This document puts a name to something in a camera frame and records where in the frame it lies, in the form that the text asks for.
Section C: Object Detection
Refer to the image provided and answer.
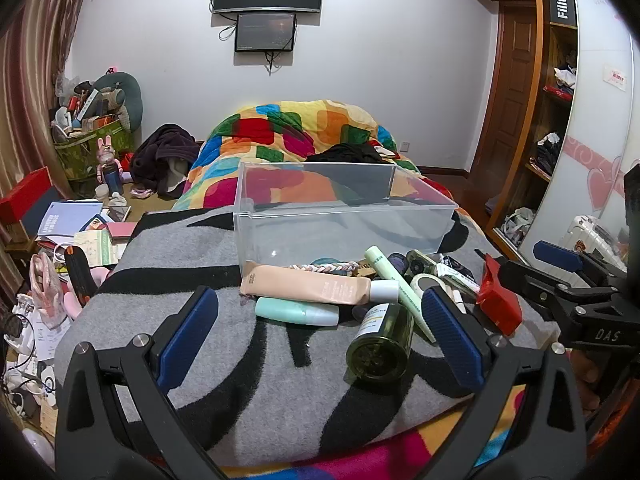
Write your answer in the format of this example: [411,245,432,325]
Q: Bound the person's right hand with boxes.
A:
[569,349,603,413]

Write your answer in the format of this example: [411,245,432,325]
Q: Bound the grey black striped blanket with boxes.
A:
[55,205,561,466]

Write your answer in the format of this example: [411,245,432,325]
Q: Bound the dark clothing pile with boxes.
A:
[131,124,201,198]

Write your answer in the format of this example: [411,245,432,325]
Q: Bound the grey green neck pillow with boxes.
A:
[92,72,145,133]

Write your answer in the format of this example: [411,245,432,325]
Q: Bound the black handheld device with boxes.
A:
[64,246,98,306]

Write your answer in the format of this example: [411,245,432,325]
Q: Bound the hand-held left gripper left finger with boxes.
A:
[55,285,226,480]

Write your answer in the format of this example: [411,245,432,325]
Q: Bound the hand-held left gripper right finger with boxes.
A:
[421,285,588,480]

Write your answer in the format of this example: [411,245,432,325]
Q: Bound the white tube with dark label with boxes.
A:
[437,255,481,296]

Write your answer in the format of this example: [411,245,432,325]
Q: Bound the black garment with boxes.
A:
[305,142,386,165]

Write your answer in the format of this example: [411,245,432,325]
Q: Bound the black box on shelf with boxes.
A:
[547,0,573,26]

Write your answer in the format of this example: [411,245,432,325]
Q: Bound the green white booklet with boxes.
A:
[75,230,118,268]

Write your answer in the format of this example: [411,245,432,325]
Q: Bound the mint green tube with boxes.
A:
[255,297,341,326]

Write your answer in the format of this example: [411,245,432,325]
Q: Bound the white sliding wardrobe door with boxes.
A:
[520,0,640,271]

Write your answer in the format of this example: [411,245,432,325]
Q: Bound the beige cosmetic tube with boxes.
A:
[240,261,399,307]

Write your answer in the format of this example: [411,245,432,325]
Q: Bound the red box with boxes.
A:
[0,167,53,226]

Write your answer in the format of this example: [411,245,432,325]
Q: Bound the wooden door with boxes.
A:
[467,2,538,181]

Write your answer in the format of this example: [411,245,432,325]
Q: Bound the colourful patchwork quilt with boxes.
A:
[170,100,556,480]

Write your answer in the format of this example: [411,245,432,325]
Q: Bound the pink notebook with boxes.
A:
[105,221,136,241]

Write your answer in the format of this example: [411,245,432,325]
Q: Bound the pink rabbit toy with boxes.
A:
[96,136,123,168]

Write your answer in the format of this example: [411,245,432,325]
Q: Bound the dark folded clothes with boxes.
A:
[535,132,563,176]

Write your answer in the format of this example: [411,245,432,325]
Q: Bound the clear plastic storage box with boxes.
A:
[233,160,460,273]

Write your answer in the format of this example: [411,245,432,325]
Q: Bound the striped curtain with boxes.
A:
[0,0,98,201]

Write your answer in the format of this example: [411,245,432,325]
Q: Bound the blue notebook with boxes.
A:
[37,201,103,237]

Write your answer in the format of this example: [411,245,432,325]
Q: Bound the green cluttered storage box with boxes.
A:
[52,117,136,181]

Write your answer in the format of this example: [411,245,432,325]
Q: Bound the long pale green tube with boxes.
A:
[364,246,437,343]

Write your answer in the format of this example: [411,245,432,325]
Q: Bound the braided pastel bracelet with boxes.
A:
[287,260,361,275]

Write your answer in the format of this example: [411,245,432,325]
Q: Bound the dark green glass bottle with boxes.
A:
[346,302,416,381]

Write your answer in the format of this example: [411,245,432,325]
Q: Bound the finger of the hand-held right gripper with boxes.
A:
[497,257,621,321]
[532,240,628,286]

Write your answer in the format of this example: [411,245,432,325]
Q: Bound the folded clothes with white top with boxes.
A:
[552,50,576,96]

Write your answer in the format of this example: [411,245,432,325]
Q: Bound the blue drinking bottle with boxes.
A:
[102,165,123,196]

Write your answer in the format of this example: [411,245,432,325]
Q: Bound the red packet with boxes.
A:
[475,255,523,336]

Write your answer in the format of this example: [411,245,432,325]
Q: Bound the white toy vehicle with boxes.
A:
[560,215,628,271]

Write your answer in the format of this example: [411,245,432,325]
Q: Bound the white round case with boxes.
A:
[410,274,453,306]

